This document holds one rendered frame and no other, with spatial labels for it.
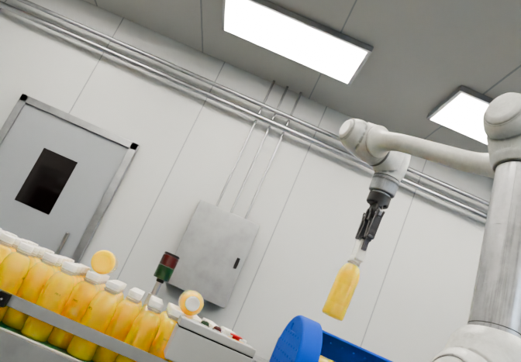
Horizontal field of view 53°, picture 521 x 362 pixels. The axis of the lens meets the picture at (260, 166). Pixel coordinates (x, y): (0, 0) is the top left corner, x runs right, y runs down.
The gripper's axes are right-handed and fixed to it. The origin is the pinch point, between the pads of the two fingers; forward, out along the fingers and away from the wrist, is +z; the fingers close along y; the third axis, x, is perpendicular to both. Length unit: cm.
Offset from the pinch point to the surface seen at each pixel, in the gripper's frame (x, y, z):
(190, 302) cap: 44, -12, 36
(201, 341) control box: 39, -31, 42
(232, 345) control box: 31, -31, 40
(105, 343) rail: 60, -18, 53
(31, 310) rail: 80, -18, 53
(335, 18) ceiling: 19, 185, -189
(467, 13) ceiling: -49, 115, -190
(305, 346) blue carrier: 7.9, -9.1, 33.8
